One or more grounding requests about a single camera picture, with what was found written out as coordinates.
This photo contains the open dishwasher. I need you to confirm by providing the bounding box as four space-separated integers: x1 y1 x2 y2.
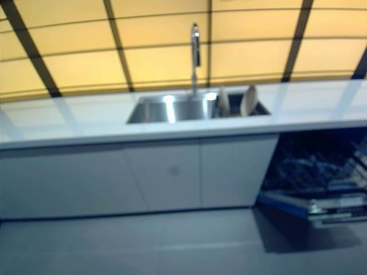
252 128 367 254

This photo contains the dishwasher door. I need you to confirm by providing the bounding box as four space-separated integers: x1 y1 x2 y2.
252 189 367 254

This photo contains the stainless steel sink basin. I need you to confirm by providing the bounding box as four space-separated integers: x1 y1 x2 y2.
126 92 272 124

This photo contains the small white plate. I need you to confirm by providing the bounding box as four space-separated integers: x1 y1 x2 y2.
218 86 231 113

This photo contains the dark dish drying rack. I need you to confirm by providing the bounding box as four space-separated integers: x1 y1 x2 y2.
215 92 272 118

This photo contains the white kitchen counter cabinet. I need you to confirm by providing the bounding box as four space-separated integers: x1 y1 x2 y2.
0 134 279 221

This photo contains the large white plate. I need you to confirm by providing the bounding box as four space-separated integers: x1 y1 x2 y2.
240 85 258 117

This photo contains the chrome kitchen faucet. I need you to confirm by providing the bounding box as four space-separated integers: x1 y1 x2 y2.
190 22 202 98

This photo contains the dishwasher wire rack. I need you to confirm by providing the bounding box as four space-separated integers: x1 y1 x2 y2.
275 137 367 191

